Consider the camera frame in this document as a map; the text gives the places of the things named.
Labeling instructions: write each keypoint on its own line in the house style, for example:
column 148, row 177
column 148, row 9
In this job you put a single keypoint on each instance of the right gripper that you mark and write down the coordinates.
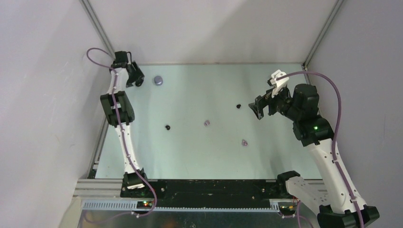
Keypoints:
column 261, row 102

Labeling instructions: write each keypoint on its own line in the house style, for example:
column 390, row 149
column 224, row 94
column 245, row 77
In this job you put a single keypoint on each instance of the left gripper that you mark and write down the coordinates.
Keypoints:
column 138, row 74

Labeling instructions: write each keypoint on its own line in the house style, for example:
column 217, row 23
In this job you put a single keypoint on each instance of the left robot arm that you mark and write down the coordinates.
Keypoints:
column 120, row 114

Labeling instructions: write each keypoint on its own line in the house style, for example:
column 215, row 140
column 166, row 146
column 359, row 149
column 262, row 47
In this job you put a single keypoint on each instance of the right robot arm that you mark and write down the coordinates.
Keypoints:
column 341, row 206

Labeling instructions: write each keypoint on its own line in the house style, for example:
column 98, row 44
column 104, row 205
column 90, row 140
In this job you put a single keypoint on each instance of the purple earbud charging case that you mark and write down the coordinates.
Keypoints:
column 158, row 80

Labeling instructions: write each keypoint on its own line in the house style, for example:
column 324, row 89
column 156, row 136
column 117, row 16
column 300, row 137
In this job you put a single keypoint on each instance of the purple earbud lower right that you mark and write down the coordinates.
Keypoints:
column 244, row 143

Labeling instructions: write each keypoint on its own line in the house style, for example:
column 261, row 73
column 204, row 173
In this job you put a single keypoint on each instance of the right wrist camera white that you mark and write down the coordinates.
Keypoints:
column 278, row 81

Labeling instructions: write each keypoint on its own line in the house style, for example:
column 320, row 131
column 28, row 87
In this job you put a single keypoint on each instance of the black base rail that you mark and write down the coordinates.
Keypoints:
column 210, row 193

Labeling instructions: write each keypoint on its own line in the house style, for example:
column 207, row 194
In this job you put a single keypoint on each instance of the grey slotted cable duct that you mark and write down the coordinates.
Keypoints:
column 135, row 206

